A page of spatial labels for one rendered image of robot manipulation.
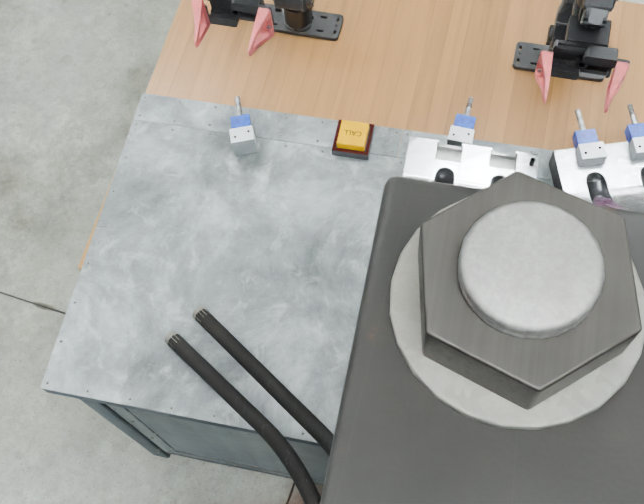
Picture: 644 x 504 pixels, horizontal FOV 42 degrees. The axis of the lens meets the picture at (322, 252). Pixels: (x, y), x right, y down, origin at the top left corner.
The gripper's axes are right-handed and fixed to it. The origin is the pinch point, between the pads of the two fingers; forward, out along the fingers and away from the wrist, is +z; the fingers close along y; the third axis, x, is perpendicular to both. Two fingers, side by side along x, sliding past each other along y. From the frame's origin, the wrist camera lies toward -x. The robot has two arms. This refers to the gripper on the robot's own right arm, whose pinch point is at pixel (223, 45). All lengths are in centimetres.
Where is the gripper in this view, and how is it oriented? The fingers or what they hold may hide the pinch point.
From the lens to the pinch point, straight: 150.9
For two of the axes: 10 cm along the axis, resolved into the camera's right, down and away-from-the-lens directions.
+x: 0.7, 4.0, 9.2
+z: -2.4, 9.0, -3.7
